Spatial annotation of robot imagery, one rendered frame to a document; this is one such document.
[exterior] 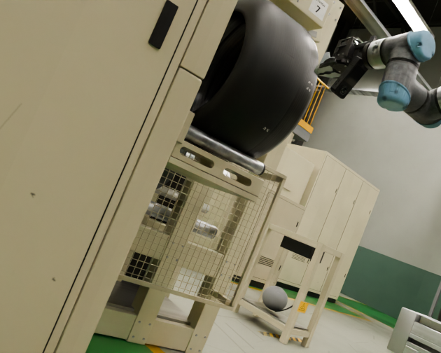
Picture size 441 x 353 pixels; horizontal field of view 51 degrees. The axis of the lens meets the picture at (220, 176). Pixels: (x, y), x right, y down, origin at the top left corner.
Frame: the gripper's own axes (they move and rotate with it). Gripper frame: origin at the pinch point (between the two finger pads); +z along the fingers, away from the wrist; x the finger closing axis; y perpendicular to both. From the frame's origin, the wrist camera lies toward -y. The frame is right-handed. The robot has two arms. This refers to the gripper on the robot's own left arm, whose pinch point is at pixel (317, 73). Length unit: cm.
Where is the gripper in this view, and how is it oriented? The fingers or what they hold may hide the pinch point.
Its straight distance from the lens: 145.1
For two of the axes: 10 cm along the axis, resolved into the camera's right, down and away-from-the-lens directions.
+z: -5.5, -0.4, 8.3
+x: -7.7, -3.7, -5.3
